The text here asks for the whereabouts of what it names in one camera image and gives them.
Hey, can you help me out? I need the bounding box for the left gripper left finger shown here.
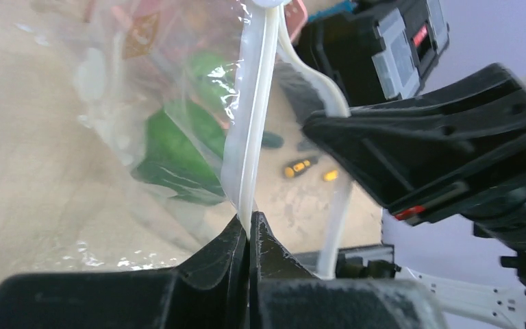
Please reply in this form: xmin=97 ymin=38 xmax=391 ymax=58
xmin=0 ymin=219 xmax=248 ymax=328

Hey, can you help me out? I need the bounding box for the black yellow screwdriver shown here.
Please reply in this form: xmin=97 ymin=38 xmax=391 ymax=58
xmin=283 ymin=155 xmax=320 ymax=178

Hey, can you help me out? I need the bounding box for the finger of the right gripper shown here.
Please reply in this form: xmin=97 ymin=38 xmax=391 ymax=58
xmin=302 ymin=64 xmax=526 ymax=222

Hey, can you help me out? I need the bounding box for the clear zip top bag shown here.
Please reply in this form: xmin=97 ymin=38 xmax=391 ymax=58
xmin=74 ymin=1 xmax=345 ymax=266

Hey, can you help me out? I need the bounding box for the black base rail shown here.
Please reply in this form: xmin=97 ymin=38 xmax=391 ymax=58
xmin=290 ymin=244 xmax=400 ymax=280

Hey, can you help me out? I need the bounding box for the green handled screwdriver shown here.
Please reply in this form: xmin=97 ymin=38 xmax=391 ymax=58
xmin=261 ymin=131 xmax=284 ymax=149

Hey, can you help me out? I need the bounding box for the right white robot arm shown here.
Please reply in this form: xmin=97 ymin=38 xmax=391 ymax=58
xmin=302 ymin=63 xmax=526 ymax=328

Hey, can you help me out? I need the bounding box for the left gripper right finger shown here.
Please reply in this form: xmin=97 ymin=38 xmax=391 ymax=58
xmin=249 ymin=212 xmax=448 ymax=329

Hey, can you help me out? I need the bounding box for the green bell pepper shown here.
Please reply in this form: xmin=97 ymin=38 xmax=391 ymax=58
xmin=131 ymin=99 xmax=227 ymax=208

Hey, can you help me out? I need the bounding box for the pink plastic basket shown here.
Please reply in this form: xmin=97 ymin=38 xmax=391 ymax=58
xmin=284 ymin=0 xmax=308 ymax=43

